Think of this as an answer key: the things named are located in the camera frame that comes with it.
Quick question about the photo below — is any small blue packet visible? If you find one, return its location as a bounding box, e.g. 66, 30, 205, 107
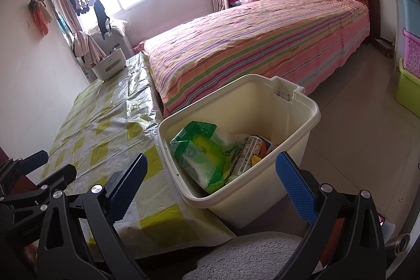
261, 135, 278, 154

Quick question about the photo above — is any orange cloth on hook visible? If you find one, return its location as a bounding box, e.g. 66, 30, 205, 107
28, 0, 55, 36

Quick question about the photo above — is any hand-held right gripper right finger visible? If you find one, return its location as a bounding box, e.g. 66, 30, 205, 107
276, 151, 387, 280

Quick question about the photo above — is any yellow checked plastic tablecloth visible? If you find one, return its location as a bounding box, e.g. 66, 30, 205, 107
43, 52, 237, 251

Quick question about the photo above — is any white cabinet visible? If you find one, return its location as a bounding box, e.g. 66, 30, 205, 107
88, 19, 132, 54

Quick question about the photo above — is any wooden block on floor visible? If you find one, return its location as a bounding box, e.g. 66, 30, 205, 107
372, 39, 394, 59

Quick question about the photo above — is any small hanger with socks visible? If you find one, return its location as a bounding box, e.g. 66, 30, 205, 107
69, 0, 96, 16

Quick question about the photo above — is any blue storage box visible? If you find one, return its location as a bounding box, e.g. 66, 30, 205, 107
397, 0, 420, 38

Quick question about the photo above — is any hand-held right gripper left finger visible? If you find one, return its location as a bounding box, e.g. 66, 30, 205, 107
37, 153, 149, 280

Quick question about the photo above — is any green plastic wrapper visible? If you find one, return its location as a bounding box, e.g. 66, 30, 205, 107
170, 121, 245, 195

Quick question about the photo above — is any white printed wrapper packet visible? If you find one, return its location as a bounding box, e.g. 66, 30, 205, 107
231, 136, 263, 184

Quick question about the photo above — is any cream plastic bin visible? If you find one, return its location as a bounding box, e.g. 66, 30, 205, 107
157, 74, 320, 230

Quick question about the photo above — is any striped pink bed sheet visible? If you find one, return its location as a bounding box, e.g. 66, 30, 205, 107
143, 0, 368, 118

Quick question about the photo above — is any green storage box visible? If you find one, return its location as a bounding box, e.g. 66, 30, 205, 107
394, 59, 420, 118

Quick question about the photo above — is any black hanging garment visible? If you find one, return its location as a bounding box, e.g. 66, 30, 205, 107
93, 0, 112, 39

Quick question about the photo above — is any purple storage basket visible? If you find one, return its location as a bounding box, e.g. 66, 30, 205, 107
402, 27, 420, 79

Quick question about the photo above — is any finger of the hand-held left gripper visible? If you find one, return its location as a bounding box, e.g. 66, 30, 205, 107
31, 165, 78, 203
0, 150, 50, 184

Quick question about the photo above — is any white storage caddy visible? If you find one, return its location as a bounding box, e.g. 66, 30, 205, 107
91, 47, 127, 81

